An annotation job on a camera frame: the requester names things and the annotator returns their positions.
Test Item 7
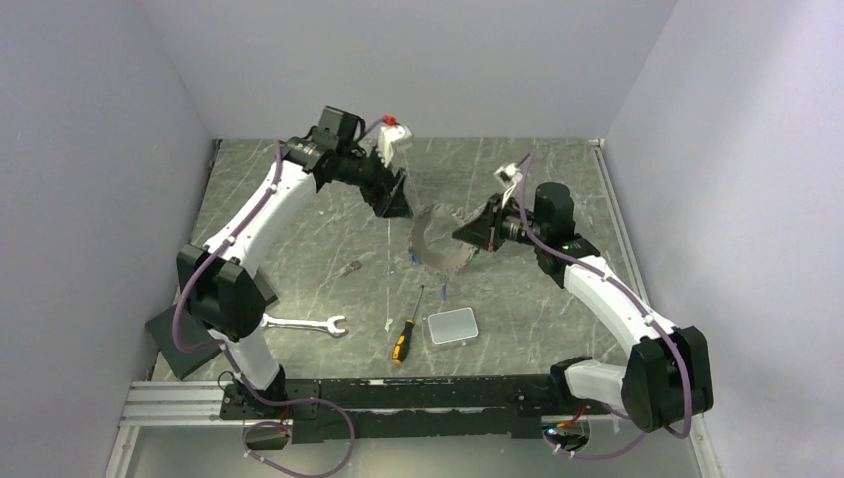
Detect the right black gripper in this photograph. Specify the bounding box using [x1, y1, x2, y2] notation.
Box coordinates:
[454, 193, 547, 252]

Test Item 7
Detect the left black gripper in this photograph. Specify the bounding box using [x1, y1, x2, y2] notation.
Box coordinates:
[338, 142, 414, 219]

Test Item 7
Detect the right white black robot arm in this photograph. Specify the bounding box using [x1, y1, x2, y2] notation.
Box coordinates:
[452, 182, 714, 435]

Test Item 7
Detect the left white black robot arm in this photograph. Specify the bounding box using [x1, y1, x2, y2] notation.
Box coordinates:
[171, 106, 413, 418]

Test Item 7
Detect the grey rectangular tin box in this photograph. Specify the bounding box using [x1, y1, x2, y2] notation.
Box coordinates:
[427, 307, 479, 345]

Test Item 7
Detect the yellow black screwdriver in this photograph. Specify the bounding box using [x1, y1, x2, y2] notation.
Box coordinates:
[391, 285, 425, 364]

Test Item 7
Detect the black square plate rear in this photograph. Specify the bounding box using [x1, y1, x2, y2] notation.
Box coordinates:
[254, 271, 278, 309]

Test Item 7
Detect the black square plate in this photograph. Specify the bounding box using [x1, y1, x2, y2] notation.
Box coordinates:
[144, 304, 224, 382]
[254, 271, 278, 309]

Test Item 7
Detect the silver open-end wrench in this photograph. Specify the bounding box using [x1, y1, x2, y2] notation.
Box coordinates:
[261, 314, 348, 338]

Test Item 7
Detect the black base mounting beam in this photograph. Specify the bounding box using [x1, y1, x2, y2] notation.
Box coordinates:
[219, 374, 608, 444]

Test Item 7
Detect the black square plate front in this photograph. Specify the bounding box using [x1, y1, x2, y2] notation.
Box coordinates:
[144, 304, 224, 382]

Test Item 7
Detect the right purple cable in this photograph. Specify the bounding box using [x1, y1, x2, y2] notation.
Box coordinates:
[513, 152, 694, 462]

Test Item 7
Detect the purple cable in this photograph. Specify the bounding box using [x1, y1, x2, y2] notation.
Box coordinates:
[513, 152, 694, 462]
[171, 117, 358, 478]

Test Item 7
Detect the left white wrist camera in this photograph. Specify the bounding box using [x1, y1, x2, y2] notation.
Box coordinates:
[376, 115, 414, 169]

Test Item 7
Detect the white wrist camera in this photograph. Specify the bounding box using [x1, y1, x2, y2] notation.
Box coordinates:
[494, 163, 523, 195]
[376, 115, 414, 169]

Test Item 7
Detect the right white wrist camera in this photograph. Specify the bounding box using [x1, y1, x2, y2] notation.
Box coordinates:
[494, 163, 523, 195]

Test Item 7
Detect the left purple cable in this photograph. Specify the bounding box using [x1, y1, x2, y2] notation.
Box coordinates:
[171, 117, 358, 478]

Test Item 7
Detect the aluminium extrusion rail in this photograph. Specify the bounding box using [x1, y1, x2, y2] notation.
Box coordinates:
[120, 381, 224, 427]

